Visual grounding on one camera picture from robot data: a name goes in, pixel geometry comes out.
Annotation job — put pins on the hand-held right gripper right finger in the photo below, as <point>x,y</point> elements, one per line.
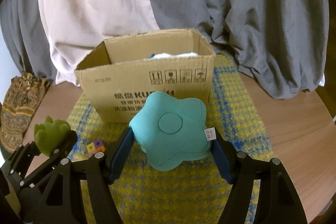
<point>221,158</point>

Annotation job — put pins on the white sheet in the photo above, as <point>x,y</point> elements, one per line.
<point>322,80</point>

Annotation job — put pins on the white bunny plush toy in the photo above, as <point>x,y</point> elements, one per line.
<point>168,55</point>

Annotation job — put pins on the green frog toy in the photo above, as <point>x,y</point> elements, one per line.
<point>50,134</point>

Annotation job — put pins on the small multicoloured cube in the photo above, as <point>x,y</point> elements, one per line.
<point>94,147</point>

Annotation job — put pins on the brown patterned cloth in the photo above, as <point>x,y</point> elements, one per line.
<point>18,108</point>

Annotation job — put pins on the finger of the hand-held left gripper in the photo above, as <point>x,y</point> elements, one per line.
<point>65,144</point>
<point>25,154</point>

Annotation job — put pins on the pale pink cloth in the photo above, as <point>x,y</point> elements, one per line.
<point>92,3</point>

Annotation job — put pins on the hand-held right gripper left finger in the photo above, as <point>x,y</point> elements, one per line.
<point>119,155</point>

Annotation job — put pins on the teal star plush cushion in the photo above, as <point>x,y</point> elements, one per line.
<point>170,121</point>

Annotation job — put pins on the printed cardboard box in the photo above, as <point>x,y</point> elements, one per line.
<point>118,82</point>

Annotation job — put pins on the yellow blue checked mat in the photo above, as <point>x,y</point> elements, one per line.
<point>183,187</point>

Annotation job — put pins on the grey blanket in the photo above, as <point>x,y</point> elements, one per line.
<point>249,3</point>

